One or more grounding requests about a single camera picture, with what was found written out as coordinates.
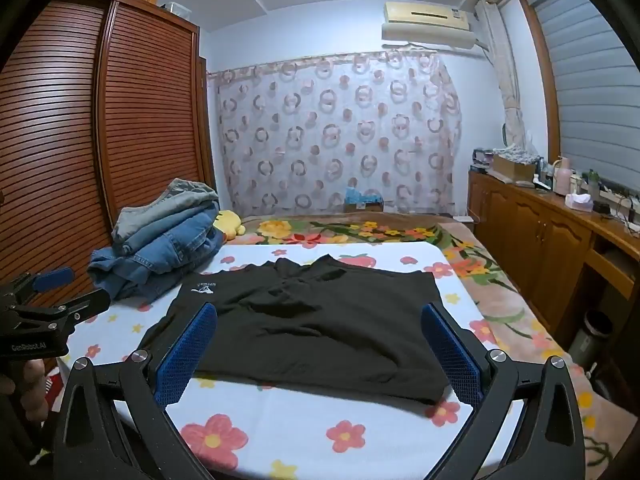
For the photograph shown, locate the open cardboard box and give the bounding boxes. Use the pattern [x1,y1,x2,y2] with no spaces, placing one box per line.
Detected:
[492,147,539,184]

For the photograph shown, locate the circle patterned curtain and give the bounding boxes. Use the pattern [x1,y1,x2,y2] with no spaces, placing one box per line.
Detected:
[209,50,464,219]

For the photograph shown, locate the wooden low cabinet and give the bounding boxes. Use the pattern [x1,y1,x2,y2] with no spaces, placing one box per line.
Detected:
[467,166,640,357]

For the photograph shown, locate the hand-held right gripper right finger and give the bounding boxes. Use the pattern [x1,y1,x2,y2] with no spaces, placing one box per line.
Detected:
[421,302,587,480]

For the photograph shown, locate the yellow plush toy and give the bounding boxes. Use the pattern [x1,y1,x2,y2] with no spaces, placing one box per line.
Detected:
[212,209,247,244]

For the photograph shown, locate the grey trash can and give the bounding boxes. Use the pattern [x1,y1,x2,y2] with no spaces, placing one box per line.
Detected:
[567,310,615,369]

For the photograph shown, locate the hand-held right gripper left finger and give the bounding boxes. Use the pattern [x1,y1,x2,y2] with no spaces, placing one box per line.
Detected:
[52,302,221,480]

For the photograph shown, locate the pink bottle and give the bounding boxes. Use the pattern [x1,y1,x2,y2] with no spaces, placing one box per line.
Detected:
[552,157,574,195]

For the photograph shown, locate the white floral strawberry sheet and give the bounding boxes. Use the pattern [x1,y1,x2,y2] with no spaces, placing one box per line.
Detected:
[65,241,507,480]

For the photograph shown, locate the wall air conditioner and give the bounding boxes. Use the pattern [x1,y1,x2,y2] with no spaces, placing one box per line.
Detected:
[381,1,492,52]

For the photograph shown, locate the blue packets box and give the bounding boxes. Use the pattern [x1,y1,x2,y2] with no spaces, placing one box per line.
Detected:
[344,187,385,214]

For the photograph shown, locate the grey folded pants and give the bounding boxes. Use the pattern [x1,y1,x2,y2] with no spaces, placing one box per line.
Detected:
[111,177,221,242]

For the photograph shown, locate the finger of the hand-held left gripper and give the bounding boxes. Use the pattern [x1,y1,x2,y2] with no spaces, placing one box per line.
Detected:
[12,287,112,333]
[7,266,76,295]

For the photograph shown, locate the person's left forearm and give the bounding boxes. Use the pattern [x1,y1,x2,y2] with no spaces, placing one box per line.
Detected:
[0,400,57,480]

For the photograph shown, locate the blue folded jeans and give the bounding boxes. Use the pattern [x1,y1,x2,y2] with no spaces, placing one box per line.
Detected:
[87,207,226,305]

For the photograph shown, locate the grey window blind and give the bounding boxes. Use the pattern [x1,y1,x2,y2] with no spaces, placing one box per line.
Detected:
[527,0,640,197]

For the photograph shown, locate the brown floral blanket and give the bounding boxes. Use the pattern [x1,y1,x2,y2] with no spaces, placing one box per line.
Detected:
[239,210,623,463]

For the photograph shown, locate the black pants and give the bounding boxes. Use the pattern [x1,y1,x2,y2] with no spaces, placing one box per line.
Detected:
[137,254,452,407]

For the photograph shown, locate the red white printed cloth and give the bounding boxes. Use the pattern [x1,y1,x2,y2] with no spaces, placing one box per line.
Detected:
[44,366,69,397]

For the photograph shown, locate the pink tissue box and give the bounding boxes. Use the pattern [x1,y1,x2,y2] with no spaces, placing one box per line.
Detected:
[565,192,595,214]

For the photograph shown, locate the tied pale drape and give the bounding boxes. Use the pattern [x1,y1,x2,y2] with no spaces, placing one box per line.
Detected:
[475,0,527,150]

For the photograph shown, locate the person's left hand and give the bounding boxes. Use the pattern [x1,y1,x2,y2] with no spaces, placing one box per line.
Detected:
[0,359,50,408]

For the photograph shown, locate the wooden slatted wardrobe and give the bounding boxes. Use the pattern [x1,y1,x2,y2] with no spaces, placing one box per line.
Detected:
[0,0,219,313]

